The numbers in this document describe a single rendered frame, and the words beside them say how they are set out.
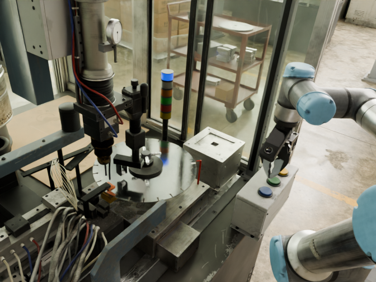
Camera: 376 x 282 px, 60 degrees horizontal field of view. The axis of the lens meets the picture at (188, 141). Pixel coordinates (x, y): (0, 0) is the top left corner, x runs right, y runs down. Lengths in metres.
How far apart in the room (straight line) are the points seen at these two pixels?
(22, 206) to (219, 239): 0.64
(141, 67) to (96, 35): 0.84
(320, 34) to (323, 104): 0.37
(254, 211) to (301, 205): 1.46
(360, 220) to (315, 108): 0.31
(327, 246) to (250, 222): 0.45
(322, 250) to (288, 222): 1.63
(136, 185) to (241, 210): 0.36
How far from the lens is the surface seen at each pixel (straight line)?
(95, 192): 0.93
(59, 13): 0.74
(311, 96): 0.80
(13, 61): 0.88
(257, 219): 1.09
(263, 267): 2.06
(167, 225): 1.01
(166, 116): 1.27
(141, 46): 1.52
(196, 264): 1.06
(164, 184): 0.99
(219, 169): 1.22
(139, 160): 0.95
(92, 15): 0.72
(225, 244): 1.12
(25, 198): 1.20
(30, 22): 0.76
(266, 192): 1.09
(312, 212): 2.50
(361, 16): 9.18
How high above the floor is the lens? 1.60
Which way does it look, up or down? 33 degrees down
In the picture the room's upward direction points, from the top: 5 degrees clockwise
